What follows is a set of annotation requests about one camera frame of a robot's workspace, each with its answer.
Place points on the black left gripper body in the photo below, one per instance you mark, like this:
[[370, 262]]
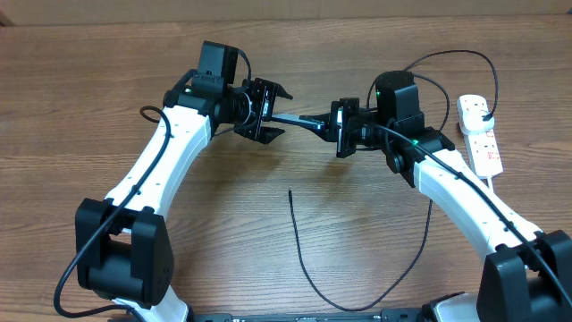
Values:
[[260, 96]]

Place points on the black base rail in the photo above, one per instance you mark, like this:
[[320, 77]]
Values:
[[385, 315]]

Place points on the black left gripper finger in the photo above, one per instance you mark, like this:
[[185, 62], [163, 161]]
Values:
[[280, 91], [268, 134]]

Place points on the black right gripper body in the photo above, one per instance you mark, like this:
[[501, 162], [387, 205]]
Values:
[[350, 127]]

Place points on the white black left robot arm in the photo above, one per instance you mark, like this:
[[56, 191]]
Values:
[[124, 253]]

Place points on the white charger plug adapter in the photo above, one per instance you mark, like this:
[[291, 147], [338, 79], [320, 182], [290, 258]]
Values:
[[474, 121]]

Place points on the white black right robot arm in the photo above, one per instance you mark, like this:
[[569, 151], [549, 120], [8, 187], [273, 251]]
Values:
[[526, 273]]

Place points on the white power strip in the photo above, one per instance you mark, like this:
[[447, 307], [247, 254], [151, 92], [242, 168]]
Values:
[[482, 148]]

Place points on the blue Galaxy smartphone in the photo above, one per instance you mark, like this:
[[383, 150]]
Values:
[[292, 120]]

